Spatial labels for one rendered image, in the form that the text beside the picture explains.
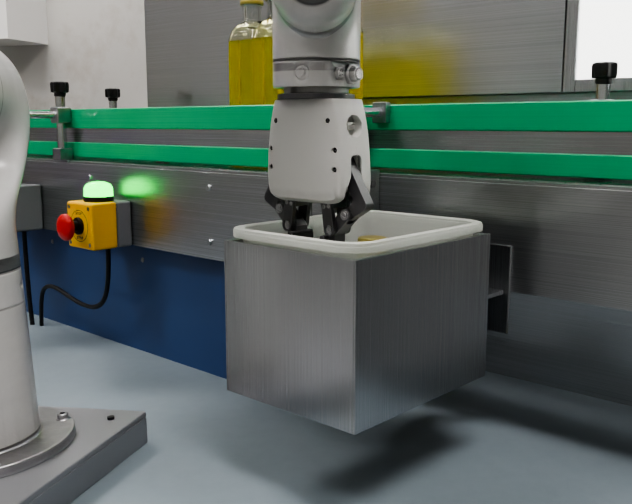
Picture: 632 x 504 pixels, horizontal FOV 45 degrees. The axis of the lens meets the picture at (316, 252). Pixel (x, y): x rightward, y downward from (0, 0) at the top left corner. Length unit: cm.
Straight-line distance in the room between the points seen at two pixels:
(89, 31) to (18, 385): 351
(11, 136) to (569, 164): 59
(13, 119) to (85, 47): 340
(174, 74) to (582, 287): 102
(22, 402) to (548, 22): 77
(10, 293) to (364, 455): 41
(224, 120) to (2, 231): 37
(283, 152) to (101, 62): 347
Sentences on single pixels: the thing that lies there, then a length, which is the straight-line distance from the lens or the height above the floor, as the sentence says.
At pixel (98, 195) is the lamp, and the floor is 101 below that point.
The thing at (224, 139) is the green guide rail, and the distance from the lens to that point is 106.
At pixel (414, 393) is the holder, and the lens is 75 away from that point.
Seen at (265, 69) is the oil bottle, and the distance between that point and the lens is 116.
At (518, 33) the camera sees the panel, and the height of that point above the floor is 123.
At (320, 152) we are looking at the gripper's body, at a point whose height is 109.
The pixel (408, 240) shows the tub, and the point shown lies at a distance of 70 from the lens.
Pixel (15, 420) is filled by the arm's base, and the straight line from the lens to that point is 84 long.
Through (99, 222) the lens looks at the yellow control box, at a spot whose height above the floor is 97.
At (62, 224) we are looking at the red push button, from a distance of 119.
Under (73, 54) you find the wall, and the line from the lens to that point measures 429.
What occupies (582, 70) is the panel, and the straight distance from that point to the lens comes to 104.
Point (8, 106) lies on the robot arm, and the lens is 85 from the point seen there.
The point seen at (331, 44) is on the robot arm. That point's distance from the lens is 72.
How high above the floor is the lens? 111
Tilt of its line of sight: 10 degrees down
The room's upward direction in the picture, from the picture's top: straight up
